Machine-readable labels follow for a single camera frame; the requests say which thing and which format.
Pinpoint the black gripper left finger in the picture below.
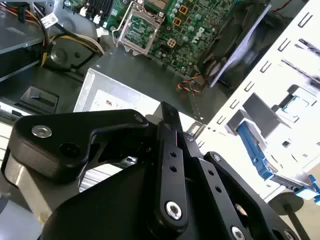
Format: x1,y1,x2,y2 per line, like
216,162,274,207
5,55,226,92
1,101,189,236

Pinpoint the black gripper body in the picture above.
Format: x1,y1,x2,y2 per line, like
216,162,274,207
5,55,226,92
39,163,227,240

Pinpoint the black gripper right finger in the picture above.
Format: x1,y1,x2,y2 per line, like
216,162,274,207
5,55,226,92
180,132,301,240

